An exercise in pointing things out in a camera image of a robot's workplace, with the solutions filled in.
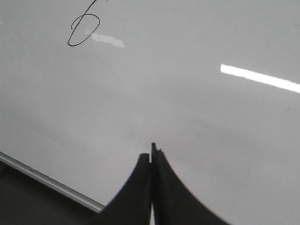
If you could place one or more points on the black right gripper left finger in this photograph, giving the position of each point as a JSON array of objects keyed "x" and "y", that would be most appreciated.
[{"x": 132, "y": 204}]

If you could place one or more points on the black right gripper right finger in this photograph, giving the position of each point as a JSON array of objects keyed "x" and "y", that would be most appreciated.
[{"x": 173, "y": 203}]

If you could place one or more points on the white glossy whiteboard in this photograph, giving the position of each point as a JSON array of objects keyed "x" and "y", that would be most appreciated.
[{"x": 87, "y": 85}]

